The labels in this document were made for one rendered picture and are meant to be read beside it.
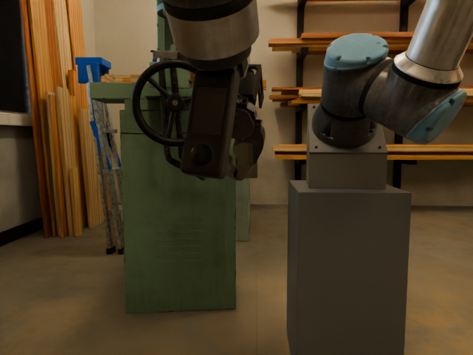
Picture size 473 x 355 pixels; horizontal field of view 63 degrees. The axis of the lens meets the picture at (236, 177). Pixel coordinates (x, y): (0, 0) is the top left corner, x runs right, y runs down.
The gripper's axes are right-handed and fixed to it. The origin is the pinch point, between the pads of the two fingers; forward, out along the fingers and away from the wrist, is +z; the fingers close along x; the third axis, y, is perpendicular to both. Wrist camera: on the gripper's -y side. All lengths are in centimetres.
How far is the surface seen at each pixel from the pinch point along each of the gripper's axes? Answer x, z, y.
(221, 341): 18, 94, 4
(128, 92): 61, 42, 72
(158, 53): 47, 30, 78
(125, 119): 62, 49, 64
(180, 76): 39, 36, 74
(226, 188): 24, 75, 56
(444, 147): -116, 221, 232
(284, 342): -3, 96, 8
